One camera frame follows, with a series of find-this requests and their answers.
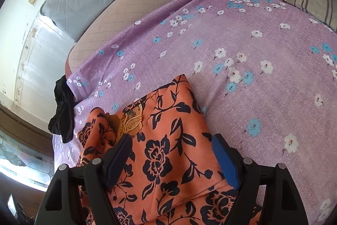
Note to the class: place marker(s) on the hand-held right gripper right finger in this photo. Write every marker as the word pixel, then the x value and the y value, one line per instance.
pixel 226 161

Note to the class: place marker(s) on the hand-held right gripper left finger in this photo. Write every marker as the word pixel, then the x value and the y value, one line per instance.
pixel 118 159

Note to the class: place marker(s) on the orange black floral garment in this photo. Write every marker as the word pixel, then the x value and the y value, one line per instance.
pixel 168 135

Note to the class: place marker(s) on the purple floral bedsheet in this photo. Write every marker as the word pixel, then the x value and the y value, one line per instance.
pixel 237 109

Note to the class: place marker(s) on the black cloth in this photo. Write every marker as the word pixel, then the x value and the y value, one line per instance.
pixel 63 114

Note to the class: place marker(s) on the white ornamented panel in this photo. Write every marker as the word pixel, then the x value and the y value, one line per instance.
pixel 44 56

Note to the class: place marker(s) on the pink quilted mattress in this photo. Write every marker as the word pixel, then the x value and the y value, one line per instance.
pixel 110 22

